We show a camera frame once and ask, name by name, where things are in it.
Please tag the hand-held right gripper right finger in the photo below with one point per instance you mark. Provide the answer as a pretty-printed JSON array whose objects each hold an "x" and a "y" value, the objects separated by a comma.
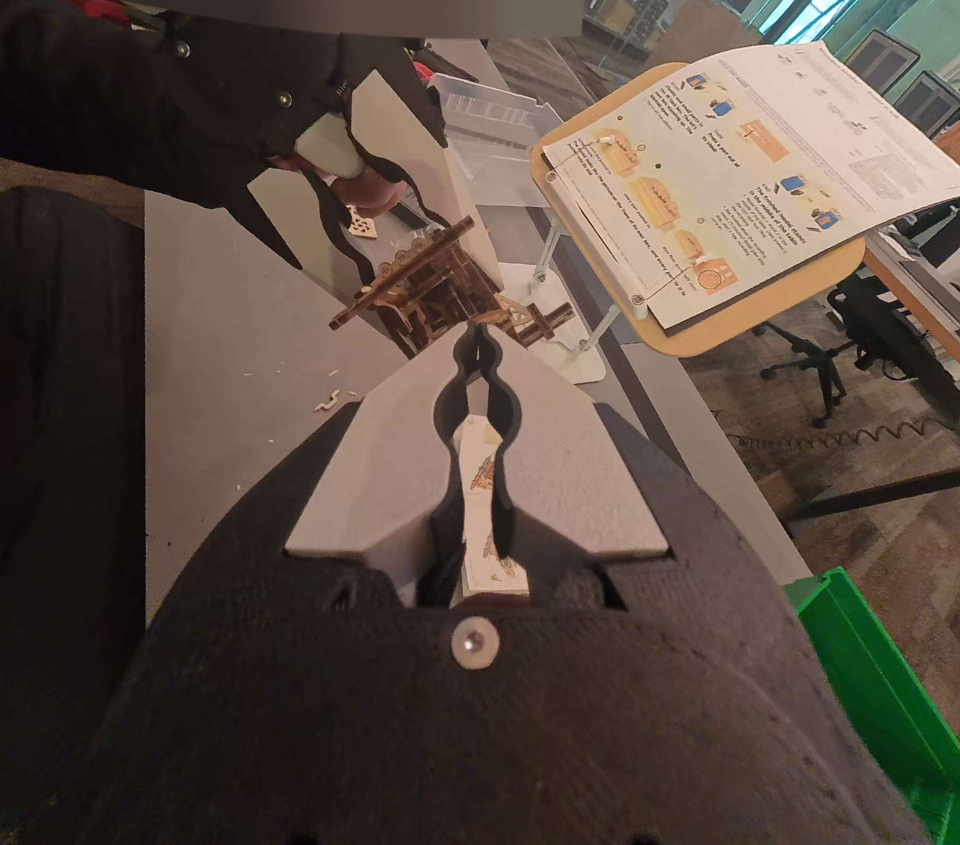
[{"x": 592, "y": 477}]

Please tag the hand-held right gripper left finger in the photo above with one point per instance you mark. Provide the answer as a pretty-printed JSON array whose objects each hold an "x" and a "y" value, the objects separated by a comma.
[{"x": 360, "y": 477}]

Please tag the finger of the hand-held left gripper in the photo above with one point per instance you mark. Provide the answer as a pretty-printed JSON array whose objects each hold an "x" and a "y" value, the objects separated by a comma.
[
  {"x": 405, "y": 132},
  {"x": 300, "y": 215}
]

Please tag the illustrated instruction booklet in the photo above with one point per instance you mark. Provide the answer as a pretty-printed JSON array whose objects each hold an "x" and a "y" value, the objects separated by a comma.
[{"x": 480, "y": 522}]

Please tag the wooden mechanical model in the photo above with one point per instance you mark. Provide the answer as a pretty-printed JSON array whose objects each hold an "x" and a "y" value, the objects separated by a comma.
[{"x": 435, "y": 275}]

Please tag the green plastic bin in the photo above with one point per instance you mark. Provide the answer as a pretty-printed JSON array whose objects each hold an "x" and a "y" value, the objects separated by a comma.
[{"x": 885, "y": 695}]

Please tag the person's left forearm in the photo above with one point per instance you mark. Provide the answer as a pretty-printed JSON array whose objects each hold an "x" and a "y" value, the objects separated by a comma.
[{"x": 75, "y": 95}]

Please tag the person's left hand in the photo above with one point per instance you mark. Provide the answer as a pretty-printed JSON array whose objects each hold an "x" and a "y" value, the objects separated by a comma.
[{"x": 367, "y": 189}]

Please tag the clear plastic organizer box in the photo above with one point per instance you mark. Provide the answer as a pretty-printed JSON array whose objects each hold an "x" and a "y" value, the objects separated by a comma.
[{"x": 487, "y": 132}]

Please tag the zigzag wooden piece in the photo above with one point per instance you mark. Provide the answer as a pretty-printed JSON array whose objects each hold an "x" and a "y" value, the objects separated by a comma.
[{"x": 322, "y": 404}]

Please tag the black office chair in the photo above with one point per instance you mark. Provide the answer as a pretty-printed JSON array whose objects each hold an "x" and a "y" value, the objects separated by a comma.
[{"x": 862, "y": 327}]

